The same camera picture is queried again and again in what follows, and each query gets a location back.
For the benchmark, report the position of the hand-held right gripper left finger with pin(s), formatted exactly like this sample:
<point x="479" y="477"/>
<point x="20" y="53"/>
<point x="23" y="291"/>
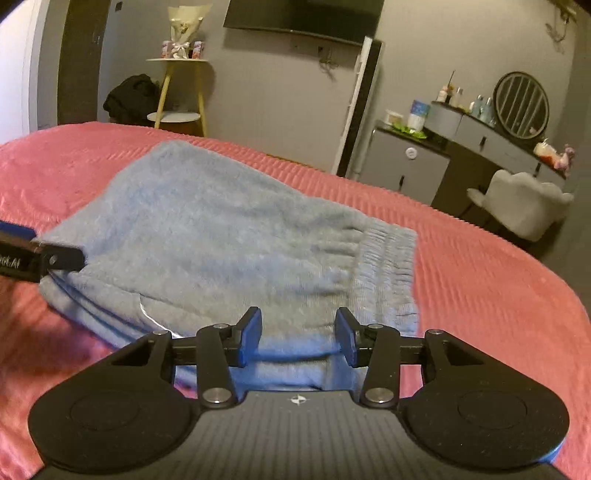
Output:
<point x="251" y="337"/>

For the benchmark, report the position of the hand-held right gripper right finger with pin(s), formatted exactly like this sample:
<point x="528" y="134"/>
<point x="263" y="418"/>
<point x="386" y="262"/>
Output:
<point x="345" y="337"/>

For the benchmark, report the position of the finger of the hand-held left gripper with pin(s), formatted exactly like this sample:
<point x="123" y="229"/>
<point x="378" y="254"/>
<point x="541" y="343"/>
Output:
<point x="60" y="258"/>

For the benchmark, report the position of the grey-blue knit pants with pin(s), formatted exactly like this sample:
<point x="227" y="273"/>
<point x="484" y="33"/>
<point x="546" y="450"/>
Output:
<point x="221" y="230"/>

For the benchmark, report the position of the pink ribbed bedspread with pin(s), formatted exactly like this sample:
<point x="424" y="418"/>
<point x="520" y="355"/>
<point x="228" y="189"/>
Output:
<point x="485" y="295"/>

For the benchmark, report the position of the black bag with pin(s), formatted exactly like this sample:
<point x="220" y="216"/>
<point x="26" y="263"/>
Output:
<point x="131" y="99"/>

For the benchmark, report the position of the grey low cabinet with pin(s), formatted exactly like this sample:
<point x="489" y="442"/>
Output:
<point x="406" y="170"/>

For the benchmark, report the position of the dark door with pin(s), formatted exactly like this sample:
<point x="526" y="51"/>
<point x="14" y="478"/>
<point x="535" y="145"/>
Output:
<point x="81" y="60"/>

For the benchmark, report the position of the yellow-legged side table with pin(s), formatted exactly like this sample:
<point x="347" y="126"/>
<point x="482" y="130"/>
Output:
<point x="182" y="92"/>

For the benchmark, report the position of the green leafy decoration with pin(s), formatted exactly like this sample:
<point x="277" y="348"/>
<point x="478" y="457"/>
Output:
<point x="411" y="132"/>

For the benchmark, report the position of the white shell-shaped chair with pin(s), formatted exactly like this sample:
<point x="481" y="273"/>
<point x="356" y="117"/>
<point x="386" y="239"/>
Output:
<point x="526" y="205"/>

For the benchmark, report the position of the tall white standing panel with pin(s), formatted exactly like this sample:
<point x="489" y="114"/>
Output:
<point x="360" y="106"/>

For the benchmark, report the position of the white and blue canister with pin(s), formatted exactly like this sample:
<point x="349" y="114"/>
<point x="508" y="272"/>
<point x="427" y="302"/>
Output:
<point x="418" y="115"/>

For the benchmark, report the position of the small pink jar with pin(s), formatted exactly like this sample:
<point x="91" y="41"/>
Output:
<point x="167" y="48"/>
<point x="198" y="49"/>

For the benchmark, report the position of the grey vanity desk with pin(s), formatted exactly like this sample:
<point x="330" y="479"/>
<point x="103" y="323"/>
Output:
<point x="485" y="138"/>

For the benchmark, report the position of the cream wrapped flower bouquet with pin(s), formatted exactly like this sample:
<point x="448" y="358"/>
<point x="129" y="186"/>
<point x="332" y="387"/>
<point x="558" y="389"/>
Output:
<point x="187" y="27"/>

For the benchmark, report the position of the white bottle with stick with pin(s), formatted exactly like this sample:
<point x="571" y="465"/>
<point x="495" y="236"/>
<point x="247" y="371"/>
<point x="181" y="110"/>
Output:
<point x="444" y="92"/>

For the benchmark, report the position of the pale blue bottle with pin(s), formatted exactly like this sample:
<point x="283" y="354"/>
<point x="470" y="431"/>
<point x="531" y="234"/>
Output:
<point x="487" y="110"/>
<point x="477" y="105"/>

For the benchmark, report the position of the pink plush toy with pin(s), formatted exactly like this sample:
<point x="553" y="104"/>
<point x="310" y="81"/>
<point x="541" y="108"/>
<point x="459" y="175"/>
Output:
<point x="566" y="157"/>

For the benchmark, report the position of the round black-framed mirror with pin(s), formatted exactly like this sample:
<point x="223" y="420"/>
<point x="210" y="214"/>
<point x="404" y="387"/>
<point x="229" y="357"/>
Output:
<point x="521" y="105"/>

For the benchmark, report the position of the black wall television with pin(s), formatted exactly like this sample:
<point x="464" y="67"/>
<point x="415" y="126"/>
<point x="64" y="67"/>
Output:
<point x="304" y="14"/>

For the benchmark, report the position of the hanging wall plant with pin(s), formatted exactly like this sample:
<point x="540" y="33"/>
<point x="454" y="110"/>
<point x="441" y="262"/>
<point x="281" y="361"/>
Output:
<point x="561" y="23"/>

